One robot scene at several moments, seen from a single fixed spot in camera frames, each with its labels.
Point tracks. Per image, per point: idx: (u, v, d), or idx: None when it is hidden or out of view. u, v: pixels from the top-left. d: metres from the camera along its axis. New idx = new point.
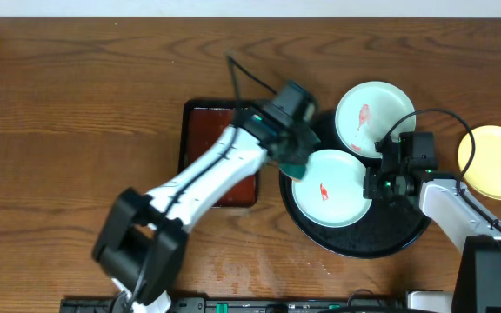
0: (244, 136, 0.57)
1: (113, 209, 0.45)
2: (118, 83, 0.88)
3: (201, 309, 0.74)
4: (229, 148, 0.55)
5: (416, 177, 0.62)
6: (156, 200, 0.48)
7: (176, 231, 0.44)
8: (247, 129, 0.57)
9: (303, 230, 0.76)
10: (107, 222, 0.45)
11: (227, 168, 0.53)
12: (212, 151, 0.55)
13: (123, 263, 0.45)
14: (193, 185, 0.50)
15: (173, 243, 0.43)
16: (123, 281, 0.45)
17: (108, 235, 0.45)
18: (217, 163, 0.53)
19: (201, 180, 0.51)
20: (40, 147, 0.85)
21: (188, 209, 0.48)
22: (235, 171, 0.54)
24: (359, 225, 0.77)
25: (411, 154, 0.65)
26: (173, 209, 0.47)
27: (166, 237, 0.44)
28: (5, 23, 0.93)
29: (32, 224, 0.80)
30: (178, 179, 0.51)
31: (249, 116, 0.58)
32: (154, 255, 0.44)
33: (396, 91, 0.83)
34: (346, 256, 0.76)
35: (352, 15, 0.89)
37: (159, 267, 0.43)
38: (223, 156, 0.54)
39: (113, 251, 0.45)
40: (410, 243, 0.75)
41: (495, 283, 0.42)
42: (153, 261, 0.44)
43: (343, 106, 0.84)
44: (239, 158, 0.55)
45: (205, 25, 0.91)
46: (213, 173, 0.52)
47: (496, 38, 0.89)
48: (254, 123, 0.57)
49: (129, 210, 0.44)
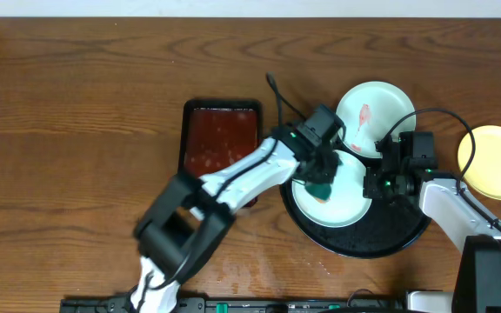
0: (283, 148, 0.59)
1: (169, 186, 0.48)
2: (118, 83, 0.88)
3: (201, 309, 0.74)
4: (270, 153, 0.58)
5: (417, 176, 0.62)
6: (209, 183, 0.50)
7: (224, 213, 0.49)
8: (284, 142, 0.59)
9: (303, 230, 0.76)
10: (159, 197, 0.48)
11: (268, 170, 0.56)
12: (257, 152, 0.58)
13: (167, 239, 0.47)
14: (242, 177, 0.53)
15: (222, 224, 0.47)
16: (161, 257, 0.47)
17: (159, 210, 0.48)
18: (260, 166, 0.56)
19: (248, 176, 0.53)
20: (41, 147, 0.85)
21: (236, 197, 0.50)
22: (274, 175, 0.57)
24: (360, 225, 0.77)
25: (412, 154, 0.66)
26: (222, 195, 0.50)
27: (216, 219, 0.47)
28: (5, 23, 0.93)
29: (31, 224, 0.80)
30: (228, 169, 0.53)
31: (285, 131, 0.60)
32: (203, 232, 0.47)
33: (396, 91, 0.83)
34: (346, 256, 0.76)
35: (352, 15, 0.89)
37: (204, 244, 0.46)
38: (265, 160, 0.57)
39: (157, 226, 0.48)
40: (410, 243, 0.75)
41: (496, 283, 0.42)
42: (200, 238, 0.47)
43: (343, 105, 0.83)
44: (278, 164, 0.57)
45: (205, 25, 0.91)
46: (257, 173, 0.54)
47: (496, 38, 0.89)
48: (290, 138, 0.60)
49: (185, 189, 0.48)
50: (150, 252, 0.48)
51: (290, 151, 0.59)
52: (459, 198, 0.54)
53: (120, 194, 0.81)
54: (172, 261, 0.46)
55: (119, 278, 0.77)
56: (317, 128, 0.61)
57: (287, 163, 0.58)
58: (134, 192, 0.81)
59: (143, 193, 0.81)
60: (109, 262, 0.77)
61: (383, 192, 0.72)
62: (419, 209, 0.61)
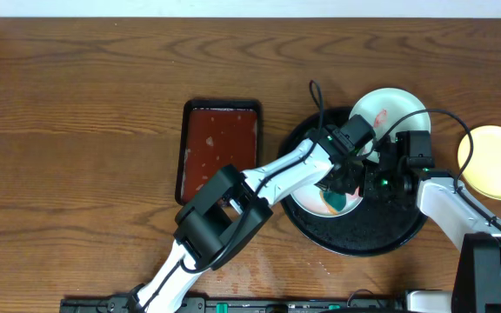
0: (318, 149, 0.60)
1: (215, 176, 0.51)
2: (118, 83, 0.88)
3: (201, 309, 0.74)
4: (308, 154, 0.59)
5: (413, 176, 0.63)
6: (250, 179, 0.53)
7: (263, 207, 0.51)
8: (321, 143, 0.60)
9: (285, 209, 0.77)
10: (204, 186, 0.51)
11: (303, 169, 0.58)
12: (294, 152, 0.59)
13: (208, 227, 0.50)
14: (279, 176, 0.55)
15: (260, 217, 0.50)
16: (201, 243, 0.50)
17: (203, 199, 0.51)
18: (297, 165, 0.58)
19: (285, 176, 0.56)
20: (41, 146, 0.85)
21: (273, 196, 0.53)
22: (308, 176, 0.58)
24: (343, 221, 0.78)
25: (409, 152, 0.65)
26: (261, 191, 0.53)
27: (255, 212, 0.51)
28: (6, 23, 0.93)
29: (31, 224, 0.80)
30: (266, 168, 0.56)
31: (322, 135, 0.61)
32: (242, 223, 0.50)
33: (413, 100, 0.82)
34: (319, 244, 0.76)
35: (352, 16, 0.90)
37: (244, 235, 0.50)
38: (303, 160, 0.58)
39: (199, 213, 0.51)
40: (384, 252, 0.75)
41: (493, 277, 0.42)
42: (240, 229, 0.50)
43: (359, 104, 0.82)
44: (314, 165, 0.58)
45: (205, 25, 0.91)
46: (293, 174, 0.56)
47: (496, 39, 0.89)
48: (326, 143, 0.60)
49: (227, 183, 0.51)
50: (190, 236, 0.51)
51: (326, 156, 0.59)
52: (457, 197, 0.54)
53: (120, 194, 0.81)
54: (213, 246, 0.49)
55: (119, 278, 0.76)
56: (351, 135, 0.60)
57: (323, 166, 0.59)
58: (134, 192, 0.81)
59: (143, 193, 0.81)
60: (109, 262, 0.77)
61: (379, 190, 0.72)
62: (417, 206, 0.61)
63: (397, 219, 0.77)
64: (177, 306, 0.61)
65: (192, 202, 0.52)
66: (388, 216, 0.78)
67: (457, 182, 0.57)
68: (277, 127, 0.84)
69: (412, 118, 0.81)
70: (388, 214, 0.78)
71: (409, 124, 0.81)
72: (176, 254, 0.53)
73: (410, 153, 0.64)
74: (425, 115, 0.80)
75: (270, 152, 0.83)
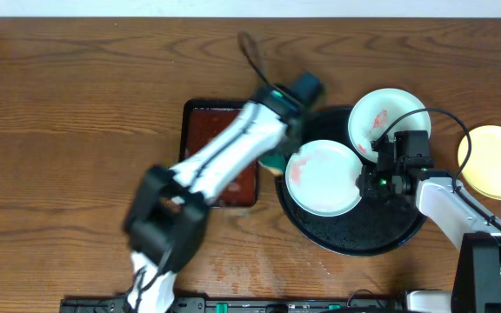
0: (263, 115, 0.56)
1: (142, 182, 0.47)
2: (118, 83, 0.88)
3: (201, 309, 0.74)
4: (250, 123, 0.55)
5: (412, 176, 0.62)
6: (182, 175, 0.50)
7: (199, 203, 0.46)
8: (266, 105, 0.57)
9: (284, 209, 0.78)
10: (136, 194, 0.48)
11: (248, 141, 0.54)
12: (236, 123, 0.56)
13: (153, 233, 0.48)
14: (217, 157, 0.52)
15: (196, 215, 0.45)
16: (151, 251, 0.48)
17: (138, 207, 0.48)
18: (240, 137, 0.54)
19: (224, 155, 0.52)
20: (41, 146, 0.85)
21: (210, 184, 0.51)
22: (254, 146, 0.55)
24: (341, 221, 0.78)
25: (407, 153, 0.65)
26: (197, 183, 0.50)
27: (190, 209, 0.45)
28: (5, 23, 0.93)
29: (31, 224, 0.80)
30: (202, 153, 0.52)
31: (267, 94, 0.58)
32: (180, 223, 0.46)
33: (411, 99, 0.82)
34: (318, 244, 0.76)
35: (351, 15, 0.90)
37: (186, 236, 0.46)
38: (245, 129, 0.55)
39: (141, 223, 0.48)
40: (382, 251, 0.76)
41: (493, 277, 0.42)
42: (179, 229, 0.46)
43: (360, 103, 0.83)
44: (259, 133, 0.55)
45: (205, 25, 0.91)
46: (235, 148, 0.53)
47: (497, 39, 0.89)
48: (272, 102, 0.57)
49: (154, 185, 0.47)
50: (141, 247, 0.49)
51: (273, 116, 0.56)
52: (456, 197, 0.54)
53: (120, 194, 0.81)
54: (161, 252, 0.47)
55: (120, 278, 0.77)
56: (302, 89, 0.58)
57: (271, 131, 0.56)
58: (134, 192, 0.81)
59: None
60: (109, 262, 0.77)
61: (378, 190, 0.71)
62: (416, 208, 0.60)
63: (395, 219, 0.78)
64: (167, 302, 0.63)
65: (133, 211, 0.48)
66: (386, 217, 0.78)
67: (455, 181, 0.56)
68: None
69: (412, 119, 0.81)
70: (386, 215, 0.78)
71: (408, 124, 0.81)
72: (137, 264, 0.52)
73: (409, 154, 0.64)
74: (425, 115, 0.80)
75: None
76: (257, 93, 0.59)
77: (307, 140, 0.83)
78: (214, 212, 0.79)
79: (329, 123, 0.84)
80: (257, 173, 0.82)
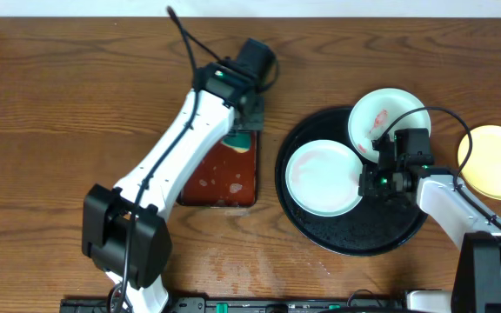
0: (209, 102, 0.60)
1: (85, 208, 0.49)
2: (118, 83, 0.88)
3: (201, 309, 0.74)
4: (192, 119, 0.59)
5: (412, 172, 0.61)
6: (127, 190, 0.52)
7: (150, 216, 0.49)
8: (212, 89, 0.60)
9: (284, 209, 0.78)
10: (84, 221, 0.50)
11: (192, 137, 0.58)
12: (178, 122, 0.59)
13: (112, 254, 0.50)
14: (163, 162, 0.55)
15: (150, 229, 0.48)
16: (117, 271, 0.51)
17: (92, 232, 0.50)
18: (184, 135, 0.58)
19: (170, 159, 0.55)
20: (40, 146, 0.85)
21: (161, 189, 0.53)
22: (202, 139, 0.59)
24: (341, 221, 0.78)
25: (407, 151, 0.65)
26: (145, 194, 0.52)
27: (143, 224, 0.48)
28: (5, 23, 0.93)
29: (31, 225, 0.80)
30: (147, 163, 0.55)
31: (211, 75, 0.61)
32: (135, 239, 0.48)
33: (412, 99, 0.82)
34: (318, 244, 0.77)
35: (351, 15, 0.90)
37: (146, 249, 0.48)
38: (190, 126, 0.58)
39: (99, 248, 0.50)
40: (382, 251, 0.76)
41: (495, 278, 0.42)
42: (136, 246, 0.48)
43: (360, 103, 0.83)
44: (204, 126, 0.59)
45: (205, 25, 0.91)
46: (181, 147, 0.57)
47: (497, 38, 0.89)
48: (217, 83, 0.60)
49: (99, 208, 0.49)
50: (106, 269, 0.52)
51: (217, 100, 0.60)
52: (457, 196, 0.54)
53: None
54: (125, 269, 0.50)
55: None
56: (249, 63, 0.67)
57: (217, 122, 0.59)
58: None
59: None
60: None
61: (379, 189, 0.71)
62: (418, 205, 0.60)
63: (395, 219, 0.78)
64: (161, 296, 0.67)
65: (86, 237, 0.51)
66: (386, 217, 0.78)
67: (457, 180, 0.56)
68: (277, 127, 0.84)
69: (412, 119, 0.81)
70: (386, 214, 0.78)
71: (408, 123, 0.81)
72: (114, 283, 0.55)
73: (409, 151, 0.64)
74: (425, 115, 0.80)
75: (270, 152, 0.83)
76: (198, 75, 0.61)
77: (307, 140, 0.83)
78: (214, 212, 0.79)
79: (329, 123, 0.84)
80: (257, 173, 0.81)
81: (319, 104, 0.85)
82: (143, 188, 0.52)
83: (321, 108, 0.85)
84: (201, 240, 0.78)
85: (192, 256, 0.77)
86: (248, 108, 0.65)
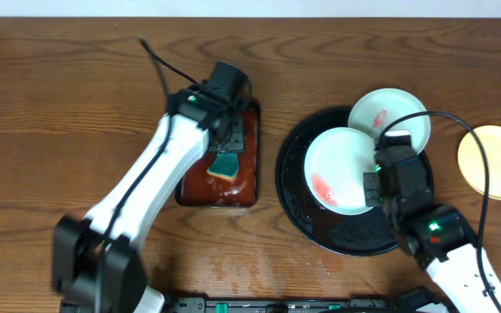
0: (183, 122, 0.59)
1: (57, 242, 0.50)
2: (118, 83, 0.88)
3: (201, 309, 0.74)
4: (167, 141, 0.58)
5: (417, 233, 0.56)
6: (96, 223, 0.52)
7: (122, 245, 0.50)
8: (185, 111, 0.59)
9: (284, 209, 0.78)
10: (55, 254, 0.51)
11: (166, 161, 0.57)
12: (152, 145, 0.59)
13: (84, 290, 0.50)
14: (133, 191, 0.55)
15: (120, 258, 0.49)
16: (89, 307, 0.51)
17: (62, 267, 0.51)
18: (157, 160, 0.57)
19: (141, 189, 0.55)
20: (41, 146, 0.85)
21: (131, 218, 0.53)
22: (176, 162, 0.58)
24: (341, 221, 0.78)
25: (402, 193, 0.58)
26: (116, 223, 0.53)
27: (114, 256, 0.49)
28: (5, 23, 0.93)
29: (31, 224, 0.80)
30: (116, 191, 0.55)
31: (183, 100, 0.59)
32: (105, 269, 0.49)
33: (414, 101, 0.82)
34: (318, 244, 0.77)
35: (351, 15, 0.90)
37: (116, 281, 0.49)
38: (163, 149, 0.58)
39: (70, 283, 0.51)
40: (382, 251, 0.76)
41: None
42: (109, 279, 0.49)
43: (359, 103, 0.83)
44: (178, 148, 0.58)
45: (204, 25, 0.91)
46: (156, 170, 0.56)
47: (497, 38, 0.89)
48: (190, 108, 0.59)
49: (69, 240, 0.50)
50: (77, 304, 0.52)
51: (193, 124, 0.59)
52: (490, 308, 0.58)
53: None
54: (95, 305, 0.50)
55: None
56: (220, 86, 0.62)
57: (190, 144, 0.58)
58: None
59: None
60: None
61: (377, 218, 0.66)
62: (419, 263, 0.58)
63: None
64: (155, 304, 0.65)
65: (56, 272, 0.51)
66: None
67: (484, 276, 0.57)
68: (277, 128, 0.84)
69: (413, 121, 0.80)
70: None
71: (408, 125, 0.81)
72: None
73: (404, 194, 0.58)
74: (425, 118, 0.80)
75: (270, 152, 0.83)
76: (171, 101, 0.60)
77: (307, 140, 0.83)
78: (214, 213, 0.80)
79: (330, 123, 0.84)
80: (257, 173, 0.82)
81: (319, 104, 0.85)
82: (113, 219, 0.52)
83: (321, 108, 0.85)
84: (201, 240, 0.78)
85: (192, 256, 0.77)
86: (223, 133, 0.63)
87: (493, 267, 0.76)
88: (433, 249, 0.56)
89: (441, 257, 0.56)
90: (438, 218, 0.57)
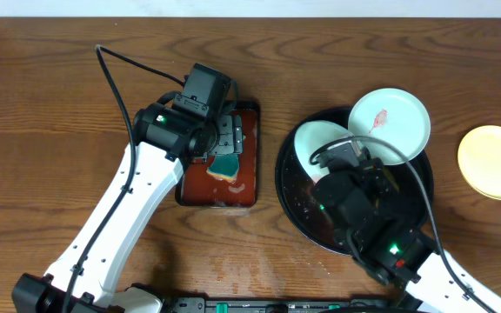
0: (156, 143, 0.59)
1: (17, 299, 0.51)
2: (118, 83, 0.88)
3: (201, 309, 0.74)
4: (130, 180, 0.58)
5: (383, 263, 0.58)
6: (58, 280, 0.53)
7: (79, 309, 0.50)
8: (156, 133, 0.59)
9: (284, 209, 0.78)
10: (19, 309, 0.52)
11: (132, 201, 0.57)
12: (116, 183, 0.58)
13: None
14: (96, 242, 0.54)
15: None
16: None
17: None
18: (122, 200, 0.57)
19: (105, 236, 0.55)
20: (40, 146, 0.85)
21: (99, 267, 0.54)
22: (143, 201, 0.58)
24: None
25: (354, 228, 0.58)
26: (80, 277, 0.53)
27: None
28: (5, 23, 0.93)
29: (31, 224, 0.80)
30: (81, 240, 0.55)
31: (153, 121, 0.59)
32: None
33: (415, 102, 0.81)
34: (318, 244, 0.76)
35: (351, 15, 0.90)
37: None
38: (128, 189, 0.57)
39: None
40: None
41: None
42: None
43: (360, 103, 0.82)
44: (146, 183, 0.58)
45: (204, 25, 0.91)
46: (122, 212, 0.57)
47: (497, 39, 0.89)
48: (163, 125, 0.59)
49: (28, 299, 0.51)
50: None
51: (162, 152, 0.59)
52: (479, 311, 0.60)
53: None
54: None
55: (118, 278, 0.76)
56: (198, 96, 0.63)
57: (158, 179, 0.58)
58: None
59: None
60: None
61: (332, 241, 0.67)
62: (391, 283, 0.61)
63: None
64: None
65: None
66: None
67: (458, 280, 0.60)
68: (277, 128, 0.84)
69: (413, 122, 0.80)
70: None
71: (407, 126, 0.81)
72: None
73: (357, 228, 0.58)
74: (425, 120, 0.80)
75: (270, 152, 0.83)
76: (138, 126, 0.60)
77: None
78: (214, 213, 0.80)
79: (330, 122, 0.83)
80: (258, 173, 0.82)
81: (319, 104, 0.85)
82: (75, 275, 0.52)
83: (321, 108, 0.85)
84: (201, 240, 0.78)
85: (192, 257, 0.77)
86: (203, 145, 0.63)
87: (493, 267, 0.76)
88: (403, 272, 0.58)
89: (411, 277, 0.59)
90: (397, 240, 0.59)
